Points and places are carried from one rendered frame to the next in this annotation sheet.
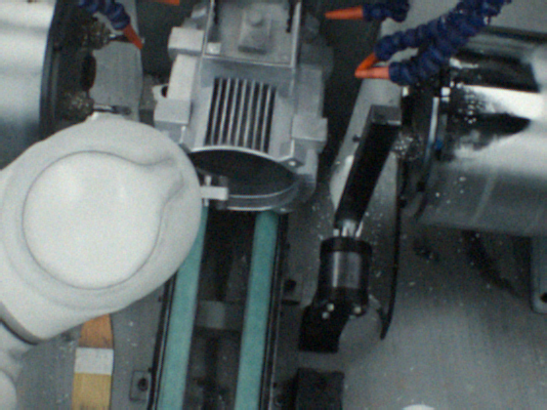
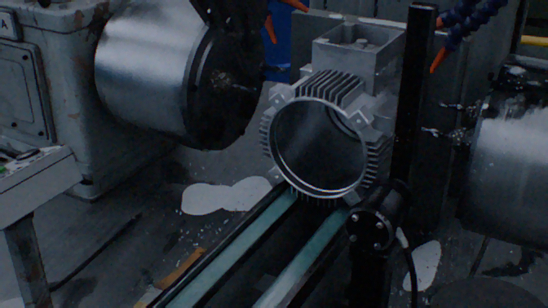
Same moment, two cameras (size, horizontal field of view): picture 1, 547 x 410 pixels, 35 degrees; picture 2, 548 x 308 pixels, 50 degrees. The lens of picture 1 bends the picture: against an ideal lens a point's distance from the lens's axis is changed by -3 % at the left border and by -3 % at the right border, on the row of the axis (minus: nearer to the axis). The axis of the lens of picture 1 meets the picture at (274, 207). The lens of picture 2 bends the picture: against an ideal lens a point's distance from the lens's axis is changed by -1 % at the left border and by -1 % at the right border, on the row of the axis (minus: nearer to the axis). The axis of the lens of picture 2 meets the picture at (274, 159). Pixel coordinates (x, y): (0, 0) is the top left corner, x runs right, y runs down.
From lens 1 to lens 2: 63 cm
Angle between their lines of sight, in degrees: 41
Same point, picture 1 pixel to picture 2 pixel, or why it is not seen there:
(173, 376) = (205, 279)
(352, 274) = (383, 198)
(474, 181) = (517, 141)
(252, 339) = (288, 277)
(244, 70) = (341, 58)
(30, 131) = (178, 68)
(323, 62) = not seen: hidden behind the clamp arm
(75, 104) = (219, 76)
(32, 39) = not seen: hidden behind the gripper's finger
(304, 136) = (376, 113)
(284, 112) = (366, 100)
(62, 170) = not seen: outside the picture
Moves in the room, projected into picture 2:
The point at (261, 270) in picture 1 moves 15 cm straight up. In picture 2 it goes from (319, 240) to (324, 145)
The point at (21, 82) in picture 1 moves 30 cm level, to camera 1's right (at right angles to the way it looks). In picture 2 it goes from (186, 33) to (364, 75)
